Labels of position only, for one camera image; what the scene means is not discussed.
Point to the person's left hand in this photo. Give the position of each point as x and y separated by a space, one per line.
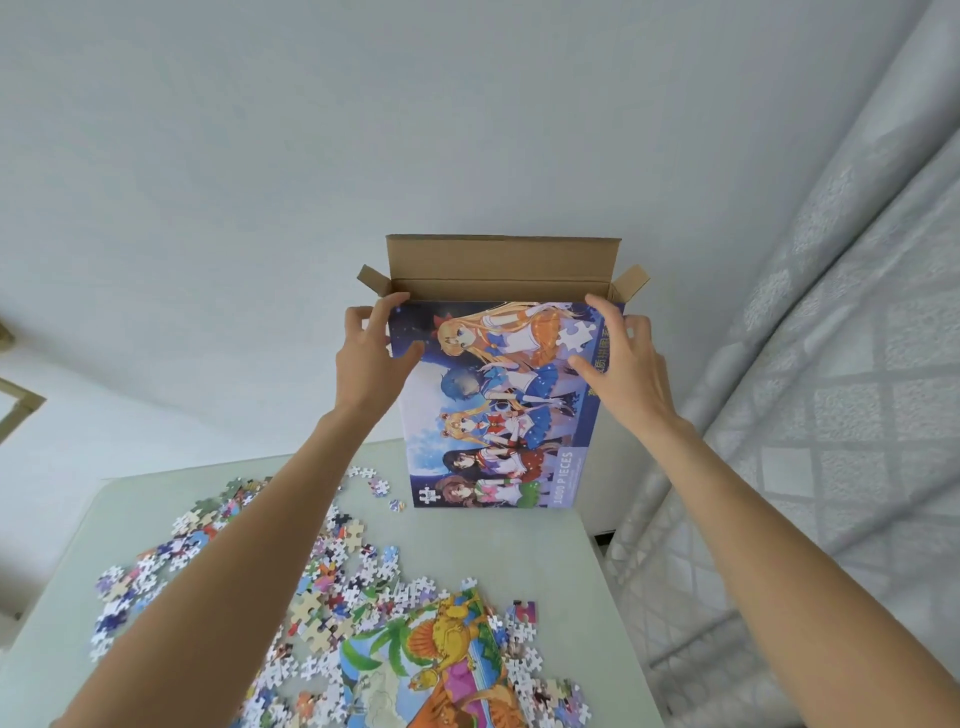
371 375

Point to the dinosaur picture sheet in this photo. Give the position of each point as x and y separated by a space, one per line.
442 660

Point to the grey patterned curtain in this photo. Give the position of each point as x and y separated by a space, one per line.
840 375

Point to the person's right hand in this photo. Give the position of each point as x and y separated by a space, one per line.
634 382

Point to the person's left forearm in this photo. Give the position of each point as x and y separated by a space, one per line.
232 577

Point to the pile of puzzle pieces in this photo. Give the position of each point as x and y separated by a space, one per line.
337 577

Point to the person's right forearm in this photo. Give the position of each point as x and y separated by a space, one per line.
787 577

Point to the cartoon print puzzle box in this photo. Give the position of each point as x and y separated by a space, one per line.
495 442

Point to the brass wall fixture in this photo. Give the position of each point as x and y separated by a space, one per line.
22 401

